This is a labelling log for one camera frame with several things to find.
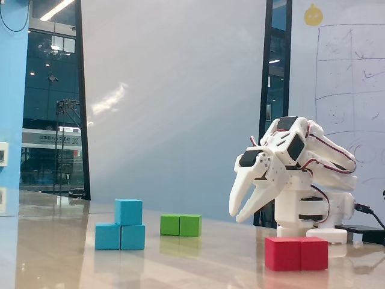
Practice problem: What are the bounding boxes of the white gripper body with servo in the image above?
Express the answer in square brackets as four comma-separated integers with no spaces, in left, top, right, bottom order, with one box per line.
[234,146,290,193]

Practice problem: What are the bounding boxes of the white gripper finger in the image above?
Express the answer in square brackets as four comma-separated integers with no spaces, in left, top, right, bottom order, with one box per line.
[229,167,271,217]
[235,179,286,224]

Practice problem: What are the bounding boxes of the small blue cube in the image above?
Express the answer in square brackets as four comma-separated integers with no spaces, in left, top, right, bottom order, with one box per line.
[114,199,143,226]

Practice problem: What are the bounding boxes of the long red block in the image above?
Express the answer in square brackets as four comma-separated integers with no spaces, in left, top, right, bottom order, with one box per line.
[264,236,329,272]

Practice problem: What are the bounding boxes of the long green block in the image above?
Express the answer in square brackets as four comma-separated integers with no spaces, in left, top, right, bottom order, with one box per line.
[159,214,203,238]

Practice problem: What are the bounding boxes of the long blue block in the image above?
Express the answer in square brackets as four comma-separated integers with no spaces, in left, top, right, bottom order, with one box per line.
[94,223,146,251]

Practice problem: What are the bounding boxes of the black power box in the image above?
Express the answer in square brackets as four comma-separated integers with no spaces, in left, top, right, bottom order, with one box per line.
[334,224,385,245]

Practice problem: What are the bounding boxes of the whiteboard with marker drawings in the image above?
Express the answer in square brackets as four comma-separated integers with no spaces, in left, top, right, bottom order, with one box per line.
[288,0,385,232]

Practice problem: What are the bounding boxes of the yellow round face sticker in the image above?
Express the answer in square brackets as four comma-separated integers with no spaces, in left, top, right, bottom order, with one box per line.
[303,2,326,26]

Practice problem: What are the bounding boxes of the metal lattice tower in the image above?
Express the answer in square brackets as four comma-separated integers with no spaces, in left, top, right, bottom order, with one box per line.
[55,98,81,193]

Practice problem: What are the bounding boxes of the white lettered sign banner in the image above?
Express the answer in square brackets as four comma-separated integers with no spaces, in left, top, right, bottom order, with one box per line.
[21,128,82,149]

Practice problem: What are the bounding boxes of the red black white gripper cable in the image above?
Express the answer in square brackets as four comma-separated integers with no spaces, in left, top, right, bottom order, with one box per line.
[248,134,264,149]

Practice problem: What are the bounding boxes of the forearm servo cable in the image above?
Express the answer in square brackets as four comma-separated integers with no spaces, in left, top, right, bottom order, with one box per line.
[305,132,358,175]

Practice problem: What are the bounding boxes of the elbow servo cable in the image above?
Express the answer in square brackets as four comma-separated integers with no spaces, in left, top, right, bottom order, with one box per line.
[311,183,331,225]

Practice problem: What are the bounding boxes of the black window frame post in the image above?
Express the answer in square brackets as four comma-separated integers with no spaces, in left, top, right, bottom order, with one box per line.
[254,0,293,228]
[73,0,92,202]

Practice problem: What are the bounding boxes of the black power cable with plug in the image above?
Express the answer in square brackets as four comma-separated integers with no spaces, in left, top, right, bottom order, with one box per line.
[354,203,385,231]

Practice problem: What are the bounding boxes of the white wall switch box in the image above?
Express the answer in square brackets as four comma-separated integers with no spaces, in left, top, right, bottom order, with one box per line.
[0,141,10,168]

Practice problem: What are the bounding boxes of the thin black hanging cable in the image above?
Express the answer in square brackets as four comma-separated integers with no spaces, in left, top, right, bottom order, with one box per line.
[0,0,32,33]

